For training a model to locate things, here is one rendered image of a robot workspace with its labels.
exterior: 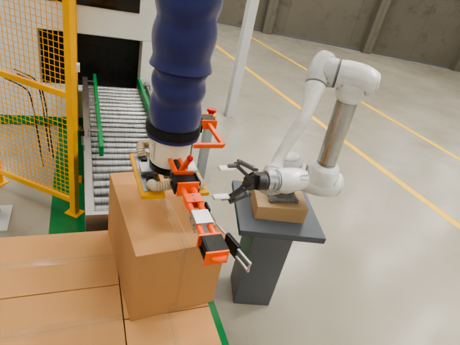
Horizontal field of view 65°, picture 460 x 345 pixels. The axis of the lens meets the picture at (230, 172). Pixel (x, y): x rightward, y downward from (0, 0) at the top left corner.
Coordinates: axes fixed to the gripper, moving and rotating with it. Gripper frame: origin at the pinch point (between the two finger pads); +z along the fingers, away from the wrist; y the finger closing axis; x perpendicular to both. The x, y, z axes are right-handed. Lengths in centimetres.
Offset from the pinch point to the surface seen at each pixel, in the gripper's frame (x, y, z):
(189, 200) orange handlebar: -11.5, -1.3, 15.2
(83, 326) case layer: -4, 69, 50
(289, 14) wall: 1020, 53, -627
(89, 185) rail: 94, 64, 42
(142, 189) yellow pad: 13.2, 11.2, 26.2
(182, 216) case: 15.7, 29.0, 6.6
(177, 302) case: -4, 63, 10
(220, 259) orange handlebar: -39.5, -0.5, 13.6
